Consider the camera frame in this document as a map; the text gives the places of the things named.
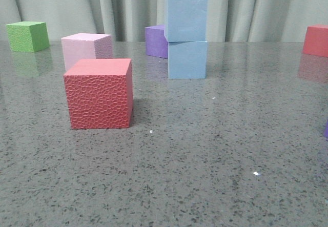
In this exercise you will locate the light blue foam cube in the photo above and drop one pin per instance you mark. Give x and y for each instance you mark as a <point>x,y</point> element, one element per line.
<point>185,20</point>
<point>187,60</point>

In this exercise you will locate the dark purple foam cube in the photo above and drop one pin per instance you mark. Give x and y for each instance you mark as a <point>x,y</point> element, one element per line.
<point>156,43</point>

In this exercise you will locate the red textured foam cube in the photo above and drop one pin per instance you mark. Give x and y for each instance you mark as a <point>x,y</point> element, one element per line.
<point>100,93</point>

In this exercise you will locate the pink foam cube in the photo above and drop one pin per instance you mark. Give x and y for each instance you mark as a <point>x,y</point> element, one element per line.
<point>85,46</point>

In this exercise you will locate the grey-green curtain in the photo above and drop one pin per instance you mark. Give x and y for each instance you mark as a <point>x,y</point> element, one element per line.
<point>125,20</point>

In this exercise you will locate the green foam cube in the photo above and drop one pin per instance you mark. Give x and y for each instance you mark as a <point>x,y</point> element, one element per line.
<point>28,36</point>

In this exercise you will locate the light purple foam cube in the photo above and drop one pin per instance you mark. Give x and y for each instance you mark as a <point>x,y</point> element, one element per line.
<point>326,130</point>

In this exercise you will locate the red foam cube far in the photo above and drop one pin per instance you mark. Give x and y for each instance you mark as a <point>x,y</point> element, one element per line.
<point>315,42</point>

